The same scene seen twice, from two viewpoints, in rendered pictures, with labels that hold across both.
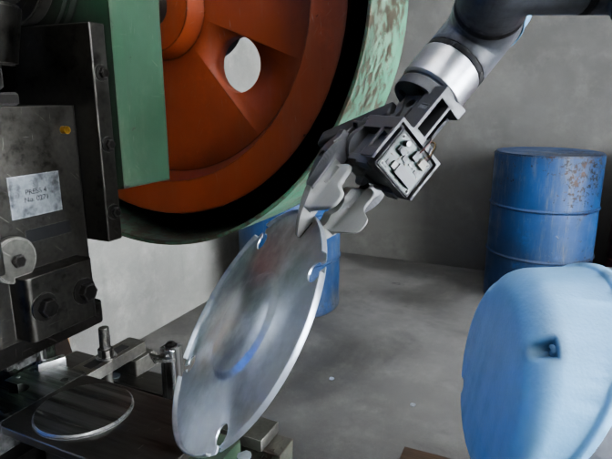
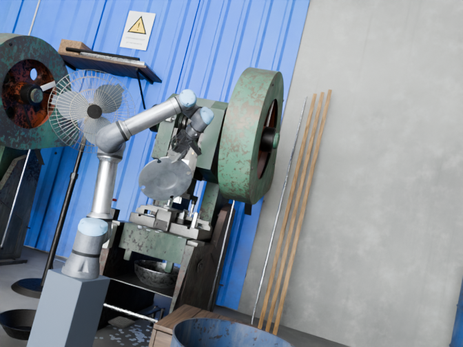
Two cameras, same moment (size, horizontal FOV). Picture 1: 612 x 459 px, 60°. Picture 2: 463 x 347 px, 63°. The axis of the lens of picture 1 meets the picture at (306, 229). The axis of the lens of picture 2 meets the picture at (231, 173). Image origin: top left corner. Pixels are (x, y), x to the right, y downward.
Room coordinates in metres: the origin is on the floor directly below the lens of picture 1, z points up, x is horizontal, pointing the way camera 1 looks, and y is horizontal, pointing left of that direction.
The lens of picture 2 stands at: (0.47, -2.02, 0.86)
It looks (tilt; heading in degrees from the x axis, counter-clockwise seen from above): 5 degrees up; 78
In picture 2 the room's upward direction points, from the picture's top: 14 degrees clockwise
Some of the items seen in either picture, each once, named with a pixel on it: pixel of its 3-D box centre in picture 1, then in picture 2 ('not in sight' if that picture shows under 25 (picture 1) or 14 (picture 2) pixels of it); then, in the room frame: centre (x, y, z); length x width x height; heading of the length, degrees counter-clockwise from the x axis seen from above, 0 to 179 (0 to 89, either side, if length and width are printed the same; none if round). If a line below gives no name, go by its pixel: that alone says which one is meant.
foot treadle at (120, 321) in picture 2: not in sight; (140, 316); (0.62, 0.28, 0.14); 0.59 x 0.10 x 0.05; 65
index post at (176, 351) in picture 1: (172, 369); (194, 219); (0.78, 0.22, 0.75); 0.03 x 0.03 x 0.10; 65
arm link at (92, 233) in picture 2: not in sight; (91, 235); (0.29, -0.30, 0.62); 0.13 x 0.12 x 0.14; 86
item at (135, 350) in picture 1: (109, 352); (200, 219); (0.83, 0.33, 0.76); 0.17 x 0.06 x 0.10; 155
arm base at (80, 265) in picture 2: not in sight; (83, 261); (0.29, -0.31, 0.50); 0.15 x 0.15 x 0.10
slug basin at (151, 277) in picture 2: not in sight; (159, 275); (0.68, 0.41, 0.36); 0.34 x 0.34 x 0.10
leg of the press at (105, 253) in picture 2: not in sight; (135, 248); (0.49, 0.65, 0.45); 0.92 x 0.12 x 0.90; 65
